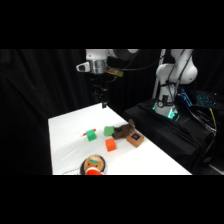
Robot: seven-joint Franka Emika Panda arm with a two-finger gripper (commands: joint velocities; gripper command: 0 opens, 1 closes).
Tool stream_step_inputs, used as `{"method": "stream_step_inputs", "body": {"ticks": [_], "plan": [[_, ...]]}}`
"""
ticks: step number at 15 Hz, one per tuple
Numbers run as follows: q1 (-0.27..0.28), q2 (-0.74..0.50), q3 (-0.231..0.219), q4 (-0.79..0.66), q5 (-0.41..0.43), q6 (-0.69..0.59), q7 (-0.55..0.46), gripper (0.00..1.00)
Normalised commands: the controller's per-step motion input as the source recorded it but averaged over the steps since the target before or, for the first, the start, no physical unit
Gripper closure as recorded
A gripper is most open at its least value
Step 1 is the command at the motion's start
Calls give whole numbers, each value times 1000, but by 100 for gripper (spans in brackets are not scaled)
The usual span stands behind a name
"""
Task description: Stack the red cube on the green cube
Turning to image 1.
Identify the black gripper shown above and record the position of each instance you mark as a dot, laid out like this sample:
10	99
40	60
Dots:
98	87

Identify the red cube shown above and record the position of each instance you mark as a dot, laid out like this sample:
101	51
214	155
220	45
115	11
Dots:
111	144

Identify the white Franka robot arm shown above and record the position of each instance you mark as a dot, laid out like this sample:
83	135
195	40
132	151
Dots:
175	71

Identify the pale green cube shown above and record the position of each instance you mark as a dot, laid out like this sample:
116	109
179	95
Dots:
108	130

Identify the bright green cube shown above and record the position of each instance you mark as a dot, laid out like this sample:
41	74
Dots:
91	135

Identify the red marker pen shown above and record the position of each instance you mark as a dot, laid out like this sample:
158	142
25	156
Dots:
84	134

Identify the brown plush toy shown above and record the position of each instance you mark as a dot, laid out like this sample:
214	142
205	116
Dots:
124	131

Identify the wooden box with blue square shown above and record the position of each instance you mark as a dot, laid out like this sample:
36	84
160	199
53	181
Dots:
135	138

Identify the black curtain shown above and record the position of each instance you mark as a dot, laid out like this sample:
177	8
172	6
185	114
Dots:
40	100

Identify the black cloth-covered stand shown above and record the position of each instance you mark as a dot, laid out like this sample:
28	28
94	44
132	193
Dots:
166	133

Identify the blue backlit keyboard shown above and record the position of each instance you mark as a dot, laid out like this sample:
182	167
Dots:
205	98

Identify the gold wrist camera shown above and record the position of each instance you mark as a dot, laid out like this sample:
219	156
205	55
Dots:
115	72

